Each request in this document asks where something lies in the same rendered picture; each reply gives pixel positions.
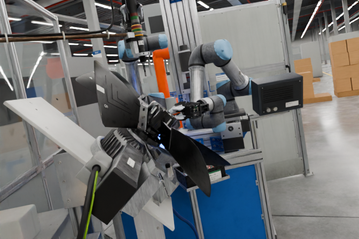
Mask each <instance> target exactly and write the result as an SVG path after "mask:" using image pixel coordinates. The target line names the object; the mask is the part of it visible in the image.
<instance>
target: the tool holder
mask: <svg viewBox="0 0 359 239"><path fill-rule="evenodd" d="M125 39H126V43H130V48H131V53H132V55H133V56H134V58H138V57H140V56H144V55H145V56H149V55H150V52H141V53H139V50H138V45H137V37H135V34H134V32H128V33H127V36H126V37H125Z"/></svg>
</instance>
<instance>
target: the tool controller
mask: <svg viewBox="0 0 359 239"><path fill-rule="evenodd" d="M251 89H252V105H253V110H254V111H255V112H256V113H257V114H259V116H263V115H268V114H273V113H278V112H282V111H288V110H293V109H298V108H303V76H301V75H299V74H297V73H294V72H291V73H285V74H280V75H274V76H268V77H263V78H257V79H252V80H251Z"/></svg>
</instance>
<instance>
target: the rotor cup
mask: <svg viewBox="0 0 359 239"><path fill-rule="evenodd" d="M155 107H157V109H156V110H155V111H154V112H153V113H152V114H151V112H152V110H153V109H154V108H155ZM164 109H165V108H164V107H163V106H162V105H160V104H159V103H157V102H156V101H152V102H151V103H150V105H149V106H148V107H147V122H146V130H145V131H143V130H140V129H138V128H137V129H133V130H134V131H135V132H136V133H137V134H138V135H139V136H140V137H142V138H143V139H144V140H145V141H147V142H148V143H150V144H151V145H153V146H155V147H159V146H160V145H161V143H160V139H159V138H158V136H159V135H160V132H161V122H162V121H163V122H165V123H166V124H167V123H168V121H169V120H170V119H171V121H170V122H169V124H168V126H169V127H170V128H171V126H172V125H173V124H174V123H175V122H176V117H175V116H174V115H172V114H171V113H170V112H169V111H168V110H167V109H165V110H164Z"/></svg>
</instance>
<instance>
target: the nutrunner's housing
mask: <svg viewBox="0 0 359 239"><path fill-rule="evenodd" d="M135 37H136V38H137V45H138V50H139V53H141V52H145V49H144V41H143V36H142V35H140V36H135ZM139 59H140V62H145V61H146V59H145V55H144V56H140V57H139Z"/></svg>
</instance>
